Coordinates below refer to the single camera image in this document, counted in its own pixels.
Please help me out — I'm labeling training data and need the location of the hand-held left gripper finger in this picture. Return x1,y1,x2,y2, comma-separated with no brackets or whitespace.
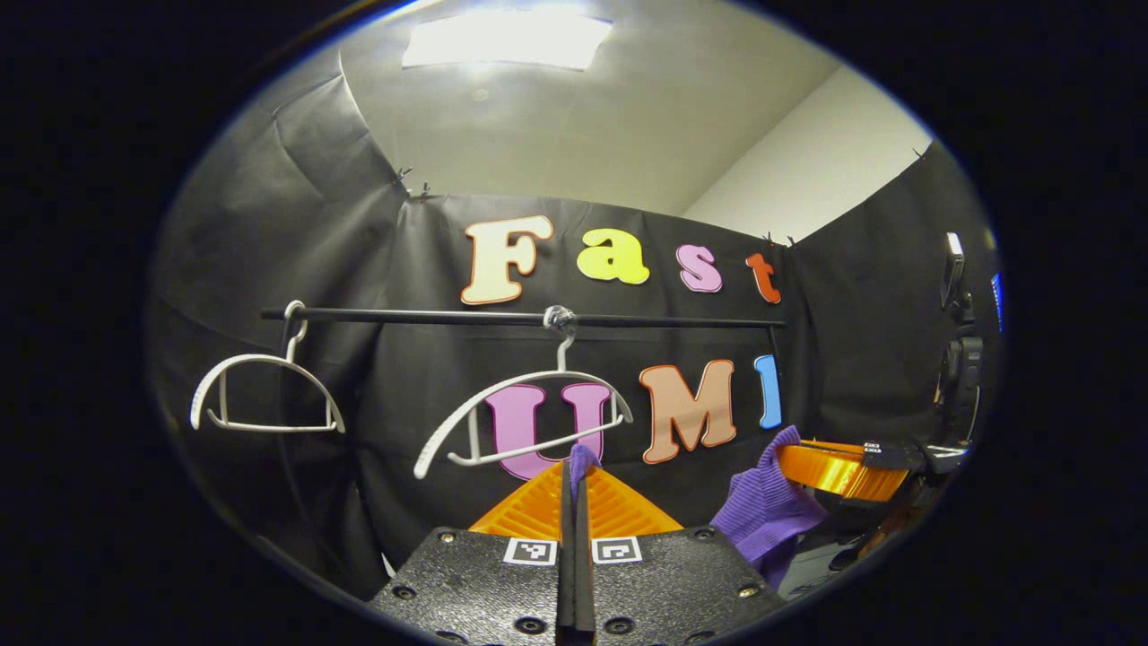
575,467,790,646
370,462,576,646

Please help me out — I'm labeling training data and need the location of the purple ribbed shirt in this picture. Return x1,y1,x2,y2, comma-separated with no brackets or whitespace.
568,424,828,590

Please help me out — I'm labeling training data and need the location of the white hanger with taped hook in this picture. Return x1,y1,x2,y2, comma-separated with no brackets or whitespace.
413,305,634,479

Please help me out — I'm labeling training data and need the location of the black clothes rack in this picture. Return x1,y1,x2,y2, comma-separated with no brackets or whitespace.
260,305,790,548

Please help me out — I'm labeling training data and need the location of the white plastic hanger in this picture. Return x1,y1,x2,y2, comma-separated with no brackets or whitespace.
190,301,346,434

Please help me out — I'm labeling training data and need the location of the ceiling light panel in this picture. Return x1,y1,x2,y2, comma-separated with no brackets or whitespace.
401,9,615,73

